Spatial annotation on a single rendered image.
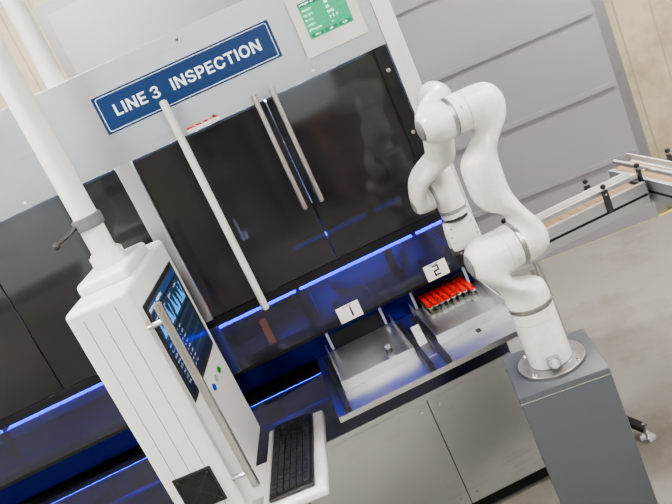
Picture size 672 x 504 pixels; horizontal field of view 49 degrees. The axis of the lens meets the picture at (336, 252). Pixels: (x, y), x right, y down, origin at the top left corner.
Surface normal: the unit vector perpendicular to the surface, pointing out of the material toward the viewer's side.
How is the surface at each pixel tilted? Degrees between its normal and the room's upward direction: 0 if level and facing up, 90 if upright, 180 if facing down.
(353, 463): 90
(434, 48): 90
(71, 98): 90
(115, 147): 90
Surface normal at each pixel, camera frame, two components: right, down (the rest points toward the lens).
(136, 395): 0.04, 0.29
